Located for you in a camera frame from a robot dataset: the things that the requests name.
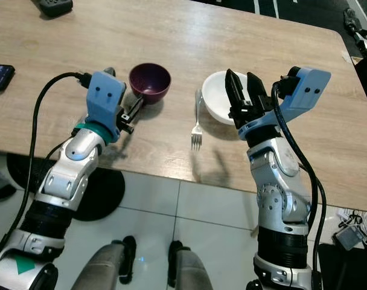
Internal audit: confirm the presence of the black round floor fan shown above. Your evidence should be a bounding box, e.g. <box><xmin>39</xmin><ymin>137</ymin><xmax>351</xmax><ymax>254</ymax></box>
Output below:
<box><xmin>5</xmin><ymin>152</ymin><xmax>126</xmax><ymax>222</ymax></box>

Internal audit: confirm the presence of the white bowl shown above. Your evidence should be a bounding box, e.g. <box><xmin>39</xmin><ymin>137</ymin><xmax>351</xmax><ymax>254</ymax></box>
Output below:
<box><xmin>202</xmin><ymin>71</ymin><xmax>254</xmax><ymax>126</ymax></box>

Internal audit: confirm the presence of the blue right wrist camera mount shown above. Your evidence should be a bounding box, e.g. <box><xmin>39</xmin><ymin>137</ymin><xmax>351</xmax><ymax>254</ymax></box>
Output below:
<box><xmin>237</xmin><ymin>66</ymin><xmax>333</xmax><ymax>144</ymax></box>

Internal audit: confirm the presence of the grey power adapter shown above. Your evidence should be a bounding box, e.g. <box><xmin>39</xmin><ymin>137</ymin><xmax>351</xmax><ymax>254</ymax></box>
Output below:
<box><xmin>333</xmin><ymin>227</ymin><xmax>365</xmax><ymax>251</ymax></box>

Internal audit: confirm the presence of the black mat with white lines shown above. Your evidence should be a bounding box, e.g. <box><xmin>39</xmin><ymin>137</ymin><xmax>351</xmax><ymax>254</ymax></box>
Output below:
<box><xmin>193</xmin><ymin>0</ymin><xmax>367</xmax><ymax>20</ymax></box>

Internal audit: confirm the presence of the robot right leg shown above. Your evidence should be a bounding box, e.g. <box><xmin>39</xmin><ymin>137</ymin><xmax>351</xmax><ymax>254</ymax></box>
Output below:
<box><xmin>167</xmin><ymin>240</ymin><xmax>219</xmax><ymax>290</ymax></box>

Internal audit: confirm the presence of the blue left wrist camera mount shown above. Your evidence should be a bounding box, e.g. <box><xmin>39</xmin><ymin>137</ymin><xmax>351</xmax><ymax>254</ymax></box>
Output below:
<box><xmin>85</xmin><ymin>71</ymin><xmax>127</xmax><ymax>144</ymax></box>

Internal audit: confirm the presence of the black game controller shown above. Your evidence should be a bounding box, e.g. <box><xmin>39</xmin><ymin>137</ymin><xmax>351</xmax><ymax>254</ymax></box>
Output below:
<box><xmin>36</xmin><ymin>0</ymin><xmax>74</xmax><ymax>18</ymax></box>

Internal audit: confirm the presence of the silver metal fork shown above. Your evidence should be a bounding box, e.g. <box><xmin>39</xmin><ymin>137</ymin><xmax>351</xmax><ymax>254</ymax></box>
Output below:
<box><xmin>190</xmin><ymin>89</ymin><xmax>206</xmax><ymax>151</ymax></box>

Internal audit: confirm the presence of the purple cup with handle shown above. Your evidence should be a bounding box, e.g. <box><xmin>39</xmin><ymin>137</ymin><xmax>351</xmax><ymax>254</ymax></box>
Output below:
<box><xmin>128</xmin><ymin>62</ymin><xmax>172</xmax><ymax>106</ymax></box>

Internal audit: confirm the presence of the grey slipper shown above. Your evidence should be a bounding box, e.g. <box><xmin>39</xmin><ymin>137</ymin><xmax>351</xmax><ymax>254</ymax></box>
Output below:
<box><xmin>0</xmin><ymin>175</ymin><xmax>19</xmax><ymax>202</ymax></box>

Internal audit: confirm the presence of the robot leg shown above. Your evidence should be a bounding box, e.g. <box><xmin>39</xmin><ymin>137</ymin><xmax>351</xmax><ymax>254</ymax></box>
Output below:
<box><xmin>72</xmin><ymin>236</ymin><xmax>137</xmax><ymax>290</ymax></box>
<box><xmin>167</xmin><ymin>240</ymin><xmax>219</xmax><ymax>290</ymax></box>

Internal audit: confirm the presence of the black smartphone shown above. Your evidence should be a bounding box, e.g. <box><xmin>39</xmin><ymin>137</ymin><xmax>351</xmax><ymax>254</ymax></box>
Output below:
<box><xmin>0</xmin><ymin>63</ymin><xmax>16</xmax><ymax>92</ymax></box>

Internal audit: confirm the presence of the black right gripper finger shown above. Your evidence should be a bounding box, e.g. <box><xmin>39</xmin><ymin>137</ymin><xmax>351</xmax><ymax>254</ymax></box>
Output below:
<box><xmin>246</xmin><ymin>72</ymin><xmax>270</xmax><ymax>109</ymax></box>
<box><xmin>225</xmin><ymin>68</ymin><xmax>250</xmax><ymax>114</ymax></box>

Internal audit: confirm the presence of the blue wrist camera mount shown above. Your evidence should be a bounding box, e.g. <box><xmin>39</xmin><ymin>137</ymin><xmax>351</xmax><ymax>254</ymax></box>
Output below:
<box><xmin>85</xmin><ymin>71</ymin><xmax>127</xmax><ymax>144</ymax></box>
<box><xmin>237</xmin><ymin>66</ymin><xmax>333</xmax><ymax>144</ymax></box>

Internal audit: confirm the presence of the robot left leg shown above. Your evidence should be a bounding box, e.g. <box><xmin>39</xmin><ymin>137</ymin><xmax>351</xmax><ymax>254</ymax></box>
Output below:
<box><xmin>72</xmin><ymin>236</ymin><xmax>137</xmax><ymax>290</ymax></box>

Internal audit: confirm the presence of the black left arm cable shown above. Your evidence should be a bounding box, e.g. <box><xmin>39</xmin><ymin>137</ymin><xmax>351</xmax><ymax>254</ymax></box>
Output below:
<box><xmin>0</xmin><ymin>72</ymin><xmax>92</xmax><ymax>266</ymax></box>

